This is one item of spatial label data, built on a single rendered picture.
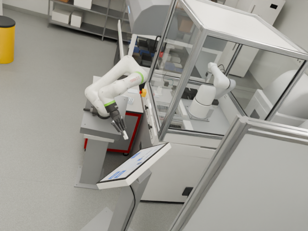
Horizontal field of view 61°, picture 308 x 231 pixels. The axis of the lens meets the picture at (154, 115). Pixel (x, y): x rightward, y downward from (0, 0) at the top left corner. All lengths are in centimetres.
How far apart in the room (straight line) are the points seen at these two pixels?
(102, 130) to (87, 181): 79
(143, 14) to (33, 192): 223
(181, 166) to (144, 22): 168
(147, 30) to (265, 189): 248
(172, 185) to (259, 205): 175
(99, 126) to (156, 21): 144
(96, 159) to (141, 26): 159
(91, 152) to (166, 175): 78
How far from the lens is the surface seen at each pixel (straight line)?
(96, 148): 265
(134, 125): 307
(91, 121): 246
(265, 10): 658
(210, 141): 250
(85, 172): 292
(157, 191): 293
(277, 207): 129
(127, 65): 229
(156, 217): 303
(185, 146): 247
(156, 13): 319
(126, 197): 205
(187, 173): 278
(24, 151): 337
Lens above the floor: 244
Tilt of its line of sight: 35 degrees down
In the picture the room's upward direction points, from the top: 20 degrees clockwise
